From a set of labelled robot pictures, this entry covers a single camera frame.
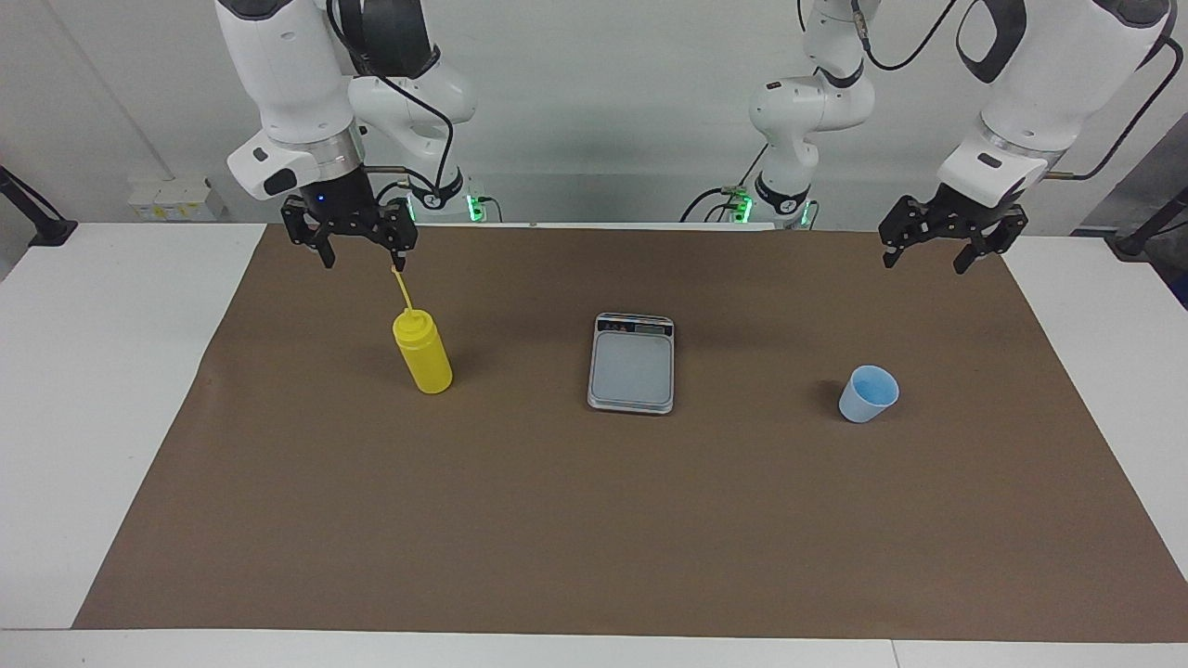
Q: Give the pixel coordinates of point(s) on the silver digital kitchen scale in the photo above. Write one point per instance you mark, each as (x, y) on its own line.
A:
(631, 366)

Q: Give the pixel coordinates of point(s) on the black clamp stand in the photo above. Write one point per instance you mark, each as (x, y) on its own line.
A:
(1137, 243)
(46, 227)

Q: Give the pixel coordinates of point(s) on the yellow squeeze bottle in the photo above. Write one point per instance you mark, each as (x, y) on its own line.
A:
(423, 357)

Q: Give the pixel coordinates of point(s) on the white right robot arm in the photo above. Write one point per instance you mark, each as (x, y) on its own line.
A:
(288, 74)

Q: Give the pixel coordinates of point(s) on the blue plastic cup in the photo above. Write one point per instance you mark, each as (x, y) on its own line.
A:
(868, 397)

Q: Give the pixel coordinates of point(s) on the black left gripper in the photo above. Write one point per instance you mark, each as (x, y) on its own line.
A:
(961, 218)

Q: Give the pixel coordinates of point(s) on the brown paper mat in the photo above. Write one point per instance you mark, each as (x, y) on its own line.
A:
(557, 520)

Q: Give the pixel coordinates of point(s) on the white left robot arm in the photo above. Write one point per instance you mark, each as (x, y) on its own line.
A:
(1039, 83)

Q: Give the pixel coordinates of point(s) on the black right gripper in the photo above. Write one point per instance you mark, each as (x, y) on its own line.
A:
(339, 206)

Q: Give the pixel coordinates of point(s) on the white wall socket box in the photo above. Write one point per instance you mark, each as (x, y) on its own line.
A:
(176, 199)

